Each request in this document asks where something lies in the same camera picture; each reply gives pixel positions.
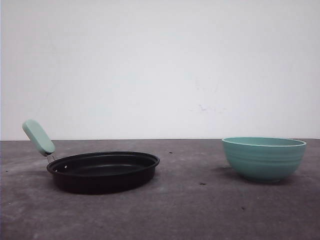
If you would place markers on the black frying pan green handle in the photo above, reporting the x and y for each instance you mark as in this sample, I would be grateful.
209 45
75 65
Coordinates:
95 172

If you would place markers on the teal ceramic bowl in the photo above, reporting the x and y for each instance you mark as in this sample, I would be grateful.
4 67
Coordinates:
264 159

